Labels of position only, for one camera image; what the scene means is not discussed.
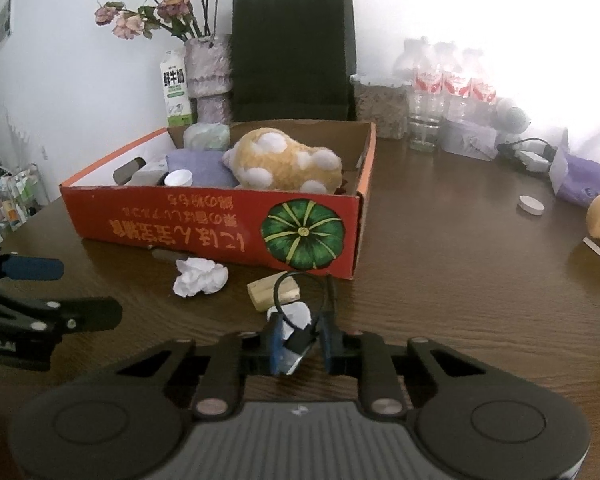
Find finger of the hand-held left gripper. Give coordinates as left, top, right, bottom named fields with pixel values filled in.
left=0, top=281, right=124, bottom=342
left=0, top=251, right=65, bottom=282

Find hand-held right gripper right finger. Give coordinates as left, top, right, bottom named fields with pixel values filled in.
left=320, top=310, right=487, bottom=418

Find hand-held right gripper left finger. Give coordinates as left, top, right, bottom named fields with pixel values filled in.
left=115, top=310, right=285, bottom=419

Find short black cable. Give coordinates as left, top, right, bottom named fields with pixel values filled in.
left=272, top=271, right=337, bottom=354

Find orange cardboard box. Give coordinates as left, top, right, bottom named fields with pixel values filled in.
left=60, top=119, right=377, bottom=281

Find small white cap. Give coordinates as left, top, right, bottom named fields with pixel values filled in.
left=164, top=169, right=193, bottom=190

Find yellow plush toy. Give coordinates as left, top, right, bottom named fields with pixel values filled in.
left=222, top=128, right=343, bottom=195

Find purple cloth pouch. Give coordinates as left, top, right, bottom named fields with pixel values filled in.
left=166, top=150, right=241, bottom=190

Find wooden desktop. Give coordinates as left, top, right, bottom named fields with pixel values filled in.
left=0, top=127, right=600, bottom=480

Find beige rectangular block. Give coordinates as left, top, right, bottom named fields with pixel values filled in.
left=246, top=272, right=302, bottom=313

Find crumpled white tissue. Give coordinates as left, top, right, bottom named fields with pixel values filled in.
left=172, top=256, right=229, bottom=298

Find white green milk carton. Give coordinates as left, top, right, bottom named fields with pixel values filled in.
left=160, top=50, right=192, bottom=128

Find clear glass jar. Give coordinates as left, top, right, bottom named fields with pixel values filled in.
left=407, top=91, right=443, bottom=153

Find clear food container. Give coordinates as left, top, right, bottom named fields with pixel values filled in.
left=350, top=74, right=410, bottom=140

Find flat white cap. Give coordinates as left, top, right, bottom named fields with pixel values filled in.
left=517, top=195, right=546, bottom=216

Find white printed tin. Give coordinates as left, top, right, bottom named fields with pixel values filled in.
left=440, top=121, right=498, bottom=162

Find pale purple vase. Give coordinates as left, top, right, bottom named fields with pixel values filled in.
left=184, top=34, right=232, bottom=125

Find cluster of clear water bottles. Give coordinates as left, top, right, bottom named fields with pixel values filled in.
left=395, top=36, right=498, bottom=126

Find black paper bag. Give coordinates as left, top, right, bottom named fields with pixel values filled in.
left=231, top=0, right=357, bottom=122

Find purple tissue box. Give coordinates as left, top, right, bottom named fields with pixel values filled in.
left=550, top=127, right=600, bottom=208

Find wire storage rack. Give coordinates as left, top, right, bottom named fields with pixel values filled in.
left=0, top=162, right=51, bottom=241

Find wall poster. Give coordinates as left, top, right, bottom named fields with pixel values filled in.
left=0, top=0, right=15, bottom=48

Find white charger with black cable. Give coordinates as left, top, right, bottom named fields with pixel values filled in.
left=497, top=139, right=558, bottom=173

